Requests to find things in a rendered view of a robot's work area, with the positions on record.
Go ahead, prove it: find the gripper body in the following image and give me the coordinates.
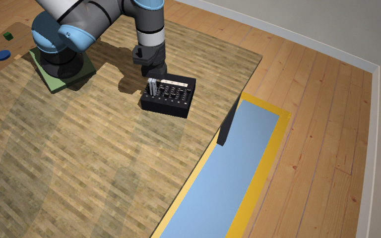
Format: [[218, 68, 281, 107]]
[[132, 28, 167, 80]]

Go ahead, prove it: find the black lighting desk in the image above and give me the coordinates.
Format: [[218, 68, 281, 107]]
[[140, 73, 196, 119]]

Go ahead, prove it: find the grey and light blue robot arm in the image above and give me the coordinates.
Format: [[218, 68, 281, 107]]
[[31, 0, 164, 79]]

